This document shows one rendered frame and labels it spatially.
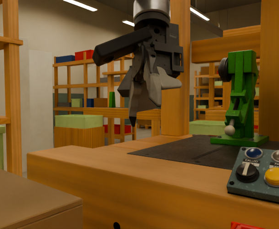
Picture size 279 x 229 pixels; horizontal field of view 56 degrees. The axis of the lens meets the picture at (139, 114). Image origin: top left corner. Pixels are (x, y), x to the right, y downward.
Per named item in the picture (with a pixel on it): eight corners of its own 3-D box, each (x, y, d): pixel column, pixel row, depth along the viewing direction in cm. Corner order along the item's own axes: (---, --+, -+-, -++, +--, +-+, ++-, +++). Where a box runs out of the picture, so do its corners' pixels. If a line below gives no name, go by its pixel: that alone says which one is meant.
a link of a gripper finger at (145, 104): (154, 128, 56) (164, 86, 53) (127, 126, 54) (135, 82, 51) (150, 122, 59) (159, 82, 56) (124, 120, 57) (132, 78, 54)
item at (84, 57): (121, 146, 579) (121, 42, 567) (52, 137, 726) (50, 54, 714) (136, 143, 623) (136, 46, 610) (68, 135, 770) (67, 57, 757)
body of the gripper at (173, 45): (185, 74, 48) (183, 17, 51) (139, 68, 46) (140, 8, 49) (168, 89, 55) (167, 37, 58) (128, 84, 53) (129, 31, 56)
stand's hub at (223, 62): (225, 81, 78) (225, 55, 78) (215, 81, 80) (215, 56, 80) (233, 82, 84) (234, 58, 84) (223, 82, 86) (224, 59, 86)
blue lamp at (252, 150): (260, 160, 37) (260, 150, 37) (244, 158, 38) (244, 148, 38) (263, 158, 38) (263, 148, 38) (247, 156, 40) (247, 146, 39)
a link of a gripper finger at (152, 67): (162, 66, 42) (151, 42, 49) (153, 64, 42) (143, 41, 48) (154, 90, 45) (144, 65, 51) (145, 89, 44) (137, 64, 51)
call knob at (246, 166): (255, 183, 34) (254, 177, 33) (235, 180, 36) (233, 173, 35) (259, 168, 36) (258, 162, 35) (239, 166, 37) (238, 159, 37)
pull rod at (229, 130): (233, 136, 70) (233, 114, 70) (222, 135, 72) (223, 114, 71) (239, 134, 74) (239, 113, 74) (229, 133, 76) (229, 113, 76)
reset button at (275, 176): (285, 188, 32) (284, 181, 31) (264, 184, 33) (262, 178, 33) (288, 173, 34) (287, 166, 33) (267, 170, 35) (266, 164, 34)
